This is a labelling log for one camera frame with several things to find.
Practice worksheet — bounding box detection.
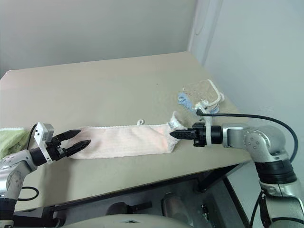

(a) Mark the black metal table frame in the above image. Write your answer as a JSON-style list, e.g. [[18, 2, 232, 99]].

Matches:
[[14, 163, 252, 228]]

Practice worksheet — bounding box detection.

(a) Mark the pink striped washcloth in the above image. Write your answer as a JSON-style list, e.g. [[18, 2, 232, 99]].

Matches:
[[70, 111, 185, 159]]

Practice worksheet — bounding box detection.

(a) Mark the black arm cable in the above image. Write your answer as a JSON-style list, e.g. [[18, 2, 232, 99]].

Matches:
[[197, 111, 299, 228], [18, 123, 39, 201]]

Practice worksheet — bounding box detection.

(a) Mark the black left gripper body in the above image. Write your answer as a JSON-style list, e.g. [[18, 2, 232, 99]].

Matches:
[[46, 135, 69, 162]]

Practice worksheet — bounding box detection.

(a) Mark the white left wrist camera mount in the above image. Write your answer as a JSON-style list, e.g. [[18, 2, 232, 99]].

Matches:
[[34, 122, 55, 164]]

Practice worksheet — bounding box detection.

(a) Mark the dark grey rounded cylinder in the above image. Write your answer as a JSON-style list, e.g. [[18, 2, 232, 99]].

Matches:
[[161, 192, 190, 221], [106, 201, 130, 216]]

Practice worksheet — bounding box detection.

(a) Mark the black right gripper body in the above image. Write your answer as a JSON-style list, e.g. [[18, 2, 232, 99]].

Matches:
[[187, 123, 207, 147]]

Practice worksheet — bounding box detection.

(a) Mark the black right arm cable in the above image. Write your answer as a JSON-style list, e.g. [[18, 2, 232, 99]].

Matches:
[[197, 111, 299, 228]]

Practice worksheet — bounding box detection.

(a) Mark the beige cloth with white trim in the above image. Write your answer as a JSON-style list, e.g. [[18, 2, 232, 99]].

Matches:
[[182, 79, 225, 110]]

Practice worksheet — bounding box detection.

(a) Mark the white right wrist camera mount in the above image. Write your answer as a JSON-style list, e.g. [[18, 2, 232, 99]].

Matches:
[[194, 99, 213, 145]]

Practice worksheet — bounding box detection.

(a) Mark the grey robot torso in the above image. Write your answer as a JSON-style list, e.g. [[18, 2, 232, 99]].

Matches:
[[64, 213, 190, 228]]

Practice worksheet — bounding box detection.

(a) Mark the green washcloth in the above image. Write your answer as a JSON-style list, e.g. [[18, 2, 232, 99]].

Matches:
[[0, 127, 29, 159]]

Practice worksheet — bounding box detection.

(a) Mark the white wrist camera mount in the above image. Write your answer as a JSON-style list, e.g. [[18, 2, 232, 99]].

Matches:
[[34, 122, 55, 164], [194, 99, 213, 145]]

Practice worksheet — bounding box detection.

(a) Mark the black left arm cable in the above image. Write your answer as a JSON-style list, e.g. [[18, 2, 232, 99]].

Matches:
[[18, 123, 39, 201]]

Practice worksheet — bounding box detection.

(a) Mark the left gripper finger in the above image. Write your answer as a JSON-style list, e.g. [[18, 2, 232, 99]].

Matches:
[[56, 129, 81, 143], [64, 140, 92, 157]]

